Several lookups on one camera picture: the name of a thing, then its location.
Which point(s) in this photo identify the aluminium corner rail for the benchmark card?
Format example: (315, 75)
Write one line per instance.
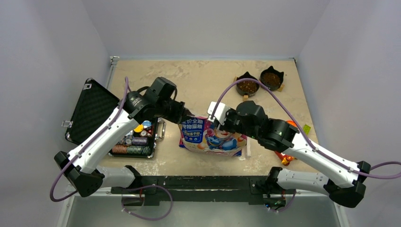
(113, 65)

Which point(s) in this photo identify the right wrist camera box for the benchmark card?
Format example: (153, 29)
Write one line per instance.
(217, 112)

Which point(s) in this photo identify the green toy brick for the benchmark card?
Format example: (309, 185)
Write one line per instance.
(306, 129)

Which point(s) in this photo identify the clear plastic scoop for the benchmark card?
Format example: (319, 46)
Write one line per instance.
(248, 150)

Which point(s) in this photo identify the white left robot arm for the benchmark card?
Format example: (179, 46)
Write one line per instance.
(81, 165)

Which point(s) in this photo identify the orange curved toy piece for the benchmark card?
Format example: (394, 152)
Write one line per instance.
(292, 123)

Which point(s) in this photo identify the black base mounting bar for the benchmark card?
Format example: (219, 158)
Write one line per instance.
(254, 190)

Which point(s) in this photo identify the yellow poker chip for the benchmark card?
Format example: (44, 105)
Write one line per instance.
(139, 128)

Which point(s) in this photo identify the blue dealer chip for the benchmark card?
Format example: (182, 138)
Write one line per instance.
(146, 124)

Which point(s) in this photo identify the black cat bowl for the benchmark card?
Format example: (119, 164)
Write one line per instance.
(247, 88)
(272, 78)

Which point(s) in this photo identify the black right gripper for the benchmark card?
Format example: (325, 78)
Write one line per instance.
(225, 126)

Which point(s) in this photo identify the black cat bowl left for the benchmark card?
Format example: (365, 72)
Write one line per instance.
(247, 88)

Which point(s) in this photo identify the red toy brick bus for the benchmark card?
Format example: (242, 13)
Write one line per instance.
(285, 159)

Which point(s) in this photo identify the pink pet food bag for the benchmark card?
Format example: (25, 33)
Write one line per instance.
(201, 136)

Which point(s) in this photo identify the aluminium front rail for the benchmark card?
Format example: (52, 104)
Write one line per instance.
(105, 209)

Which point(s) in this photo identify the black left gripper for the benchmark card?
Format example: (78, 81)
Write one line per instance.
(178, 116)

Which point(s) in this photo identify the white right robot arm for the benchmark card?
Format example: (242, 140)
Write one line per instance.
(335, 177)

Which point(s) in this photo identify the black cat bowl right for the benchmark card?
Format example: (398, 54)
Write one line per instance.
(272, 78)

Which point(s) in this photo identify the black poker chip case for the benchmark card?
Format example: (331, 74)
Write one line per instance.
(94, 106)

